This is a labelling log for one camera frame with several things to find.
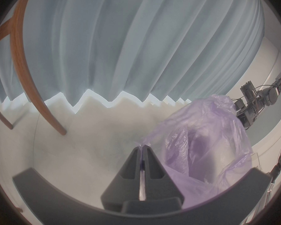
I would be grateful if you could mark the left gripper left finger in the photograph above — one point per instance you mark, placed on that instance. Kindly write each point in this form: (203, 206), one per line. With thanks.
(126, 184)

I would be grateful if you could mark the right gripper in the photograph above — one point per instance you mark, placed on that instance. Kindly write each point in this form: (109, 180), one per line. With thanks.
(250, 113)

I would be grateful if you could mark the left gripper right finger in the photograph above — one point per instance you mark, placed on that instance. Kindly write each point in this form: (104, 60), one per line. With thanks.
(161, 184)

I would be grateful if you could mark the purple plastic bag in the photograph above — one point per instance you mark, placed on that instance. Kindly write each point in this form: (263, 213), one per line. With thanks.
(201, 116)

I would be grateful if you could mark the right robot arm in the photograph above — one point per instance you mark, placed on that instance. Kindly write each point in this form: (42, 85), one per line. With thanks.
(270, 94)

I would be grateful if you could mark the blue-green curtain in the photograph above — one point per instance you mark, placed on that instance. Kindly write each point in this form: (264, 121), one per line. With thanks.
(107, 43)

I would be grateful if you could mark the white cushioned wooden chair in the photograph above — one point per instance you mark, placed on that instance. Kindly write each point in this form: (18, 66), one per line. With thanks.
(18, 55)

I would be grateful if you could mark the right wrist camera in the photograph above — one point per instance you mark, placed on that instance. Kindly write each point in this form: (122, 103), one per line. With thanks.
(248, 90)

